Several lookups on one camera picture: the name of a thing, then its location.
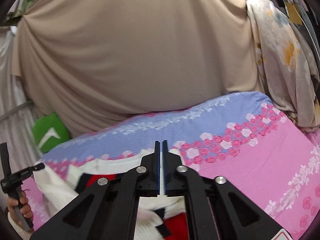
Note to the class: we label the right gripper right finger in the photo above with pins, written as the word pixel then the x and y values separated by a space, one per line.
pixel 215 208

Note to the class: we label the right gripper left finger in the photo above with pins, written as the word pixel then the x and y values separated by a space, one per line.
pixel 106 209

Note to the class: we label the white red black knit sweater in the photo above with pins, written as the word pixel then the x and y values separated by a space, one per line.
pixel 155 204

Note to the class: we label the green plush pillow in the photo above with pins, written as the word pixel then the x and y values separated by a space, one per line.
pixel 49 131

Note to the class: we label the silver satin curtain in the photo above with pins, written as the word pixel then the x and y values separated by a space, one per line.
pixel 17 112

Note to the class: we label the pink floral bed sheet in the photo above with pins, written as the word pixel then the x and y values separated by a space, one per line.
pixel 241 136

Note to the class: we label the floral cream hanging cloth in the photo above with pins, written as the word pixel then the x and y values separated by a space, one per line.
pixel 286 65

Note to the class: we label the beige draped curtain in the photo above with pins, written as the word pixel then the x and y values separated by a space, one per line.
pixel 96 63

